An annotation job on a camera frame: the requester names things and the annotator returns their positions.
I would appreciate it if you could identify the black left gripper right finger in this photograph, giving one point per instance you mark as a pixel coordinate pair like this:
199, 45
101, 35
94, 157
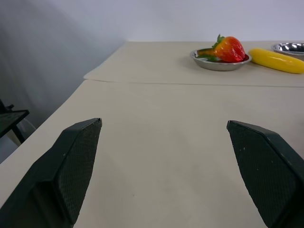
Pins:
266, 171

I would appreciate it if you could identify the black metal stand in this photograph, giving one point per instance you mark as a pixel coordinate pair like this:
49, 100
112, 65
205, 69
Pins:
10, 121

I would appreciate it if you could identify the small steel dish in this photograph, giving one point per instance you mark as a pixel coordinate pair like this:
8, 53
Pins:
219, 63

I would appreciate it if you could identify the shiny steel bowl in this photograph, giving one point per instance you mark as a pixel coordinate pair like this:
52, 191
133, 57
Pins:
289, 48

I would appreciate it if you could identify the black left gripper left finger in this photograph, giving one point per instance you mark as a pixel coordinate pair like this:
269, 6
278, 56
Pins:
59, 171

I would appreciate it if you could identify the red toy strawberry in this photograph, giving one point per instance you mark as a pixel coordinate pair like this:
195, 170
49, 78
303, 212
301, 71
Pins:
230, 49

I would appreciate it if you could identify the yellow toy banana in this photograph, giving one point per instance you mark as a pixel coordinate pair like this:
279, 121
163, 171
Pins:
276, 60

